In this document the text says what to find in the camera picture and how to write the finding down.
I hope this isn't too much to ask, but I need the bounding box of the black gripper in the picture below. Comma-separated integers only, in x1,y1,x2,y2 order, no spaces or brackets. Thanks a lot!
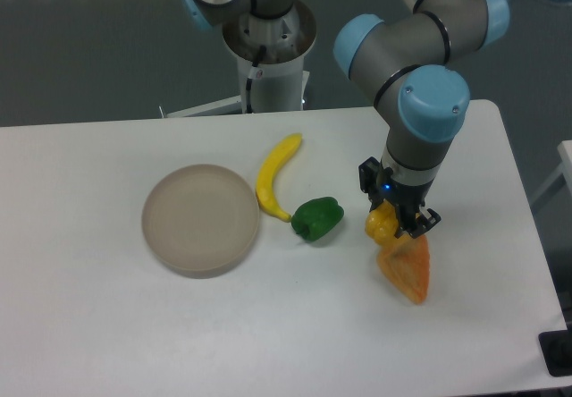
358,156,442,239

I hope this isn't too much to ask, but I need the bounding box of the yellow pepper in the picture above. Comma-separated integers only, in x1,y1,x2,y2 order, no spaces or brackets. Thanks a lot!
365,201,399,246

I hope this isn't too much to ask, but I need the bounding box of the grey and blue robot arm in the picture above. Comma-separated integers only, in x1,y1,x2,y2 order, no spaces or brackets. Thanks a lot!
183,0,510,238

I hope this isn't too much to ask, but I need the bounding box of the green pepper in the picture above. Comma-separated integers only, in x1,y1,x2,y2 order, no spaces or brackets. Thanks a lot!
290,197,344,242

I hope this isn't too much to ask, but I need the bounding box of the beige round plate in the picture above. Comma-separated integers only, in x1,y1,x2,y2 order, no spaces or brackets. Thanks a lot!
141,164,260,279

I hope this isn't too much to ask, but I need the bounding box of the orange triangular toast piece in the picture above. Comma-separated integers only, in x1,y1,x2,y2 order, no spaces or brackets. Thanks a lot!
376,235,430,305

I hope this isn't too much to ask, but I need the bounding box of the yellow banana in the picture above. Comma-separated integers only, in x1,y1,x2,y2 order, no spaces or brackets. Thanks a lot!
255,132,303,223

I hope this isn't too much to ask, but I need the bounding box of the white furniture at right edge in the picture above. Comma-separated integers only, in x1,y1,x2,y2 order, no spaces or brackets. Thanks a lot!
529,139,571,214

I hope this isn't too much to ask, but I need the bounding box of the black box at table edge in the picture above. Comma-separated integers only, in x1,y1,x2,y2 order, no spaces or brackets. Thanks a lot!
538,329,571,377

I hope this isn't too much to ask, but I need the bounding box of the black cable on pedestal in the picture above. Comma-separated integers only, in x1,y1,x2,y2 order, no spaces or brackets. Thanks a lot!
243,44,268,114

